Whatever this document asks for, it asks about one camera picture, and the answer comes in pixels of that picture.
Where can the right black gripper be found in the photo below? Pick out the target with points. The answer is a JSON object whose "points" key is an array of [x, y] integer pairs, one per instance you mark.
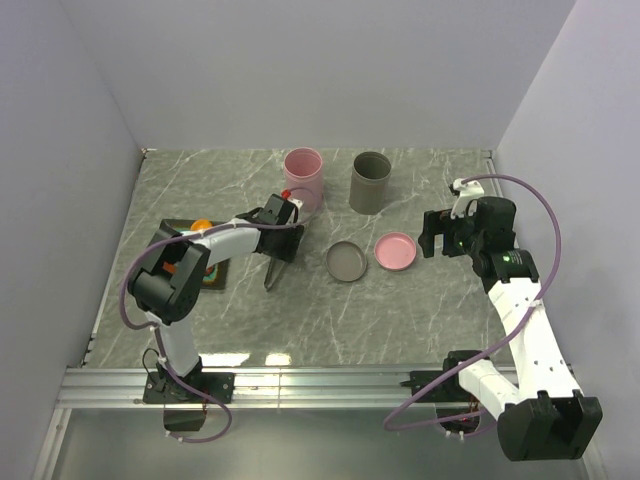
{"points": [[440, 222]]}

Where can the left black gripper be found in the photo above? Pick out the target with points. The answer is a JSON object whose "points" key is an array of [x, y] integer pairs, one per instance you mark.
{"points": [[288, 252]]}

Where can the metal tongs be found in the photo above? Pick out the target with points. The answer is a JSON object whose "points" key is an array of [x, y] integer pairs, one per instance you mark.
{"points": [[274, 275]]}

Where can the red shrimp piece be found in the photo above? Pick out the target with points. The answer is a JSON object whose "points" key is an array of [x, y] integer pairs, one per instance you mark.
{"points": [[171, 268]]}

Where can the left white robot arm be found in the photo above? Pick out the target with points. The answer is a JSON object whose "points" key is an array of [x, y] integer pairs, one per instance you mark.
{"points": [[161, 287]]}

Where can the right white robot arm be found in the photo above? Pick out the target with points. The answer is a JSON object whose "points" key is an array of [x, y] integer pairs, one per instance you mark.
{"points": [[544, 414]]}

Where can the pink round lid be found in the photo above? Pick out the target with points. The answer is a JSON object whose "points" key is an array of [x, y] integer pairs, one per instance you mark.
{"points": [[395, 251]]}

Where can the grey round lid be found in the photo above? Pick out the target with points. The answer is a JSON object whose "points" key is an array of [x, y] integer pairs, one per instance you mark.
{"points": [[346, 261]]}

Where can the pink cylindrical container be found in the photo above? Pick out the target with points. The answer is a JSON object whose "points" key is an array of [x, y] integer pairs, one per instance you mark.
{"points": [[303, 172]]}

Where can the black teal square plate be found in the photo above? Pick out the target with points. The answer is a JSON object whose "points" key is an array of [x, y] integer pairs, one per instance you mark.
{"points": [[215, 277]]}

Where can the orange fruit piece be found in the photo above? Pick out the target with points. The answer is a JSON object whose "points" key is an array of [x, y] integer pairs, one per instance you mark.
{"points": [[201, 224]]}

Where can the grey cylindrical container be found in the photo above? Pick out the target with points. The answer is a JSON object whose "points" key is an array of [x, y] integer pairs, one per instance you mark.
{"points": [[371, 172]]}

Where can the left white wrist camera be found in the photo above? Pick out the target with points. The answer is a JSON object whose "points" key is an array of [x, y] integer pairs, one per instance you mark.
{"points": [[293, 197]]}

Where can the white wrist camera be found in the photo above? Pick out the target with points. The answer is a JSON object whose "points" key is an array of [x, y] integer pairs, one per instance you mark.
{"points": [[293, 197], [467, 194]]}

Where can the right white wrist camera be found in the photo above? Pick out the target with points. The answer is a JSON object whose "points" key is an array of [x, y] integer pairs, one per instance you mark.
{"points": [[467, 194]]}

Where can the aluminium mounting rail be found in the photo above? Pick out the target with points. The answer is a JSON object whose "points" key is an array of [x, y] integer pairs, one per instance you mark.
{"points": [[338, 387]]}

